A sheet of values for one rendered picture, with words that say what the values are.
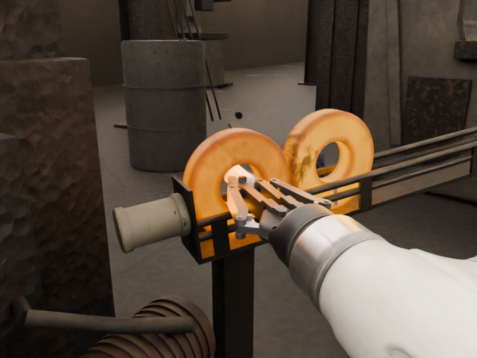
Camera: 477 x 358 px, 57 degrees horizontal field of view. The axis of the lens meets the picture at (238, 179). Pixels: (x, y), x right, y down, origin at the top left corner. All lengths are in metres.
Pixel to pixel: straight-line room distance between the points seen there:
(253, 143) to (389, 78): 2.24
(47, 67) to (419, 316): 0.58
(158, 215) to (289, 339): 0.97
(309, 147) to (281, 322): 0.97
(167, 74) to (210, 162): 2.42
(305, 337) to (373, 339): 1.15
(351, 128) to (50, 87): 0.45
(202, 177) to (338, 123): 0.22
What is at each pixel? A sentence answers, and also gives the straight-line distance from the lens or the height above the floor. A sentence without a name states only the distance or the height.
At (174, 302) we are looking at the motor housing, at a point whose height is 0.53.
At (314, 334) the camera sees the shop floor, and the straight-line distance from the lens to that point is 1.51.
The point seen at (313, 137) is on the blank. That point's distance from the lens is 0.65.
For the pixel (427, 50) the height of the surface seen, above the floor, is 0.83.
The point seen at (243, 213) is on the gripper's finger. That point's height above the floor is 0.71.
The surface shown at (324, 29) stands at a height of 0.97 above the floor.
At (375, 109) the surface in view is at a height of 0.48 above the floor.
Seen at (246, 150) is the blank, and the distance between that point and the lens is 0.60.
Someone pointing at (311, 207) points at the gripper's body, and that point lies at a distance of 0.46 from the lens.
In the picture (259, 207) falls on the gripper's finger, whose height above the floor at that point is 0.71.
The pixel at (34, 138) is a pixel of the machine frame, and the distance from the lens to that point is 0.70.
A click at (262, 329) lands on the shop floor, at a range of 1.51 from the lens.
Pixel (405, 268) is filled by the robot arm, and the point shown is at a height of 0.74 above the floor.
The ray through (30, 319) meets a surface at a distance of 0.57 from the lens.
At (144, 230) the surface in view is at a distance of 0.57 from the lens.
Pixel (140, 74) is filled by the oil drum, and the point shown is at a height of 0.67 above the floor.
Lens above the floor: 0.90
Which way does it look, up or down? 18 degrees down
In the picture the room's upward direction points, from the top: straight up
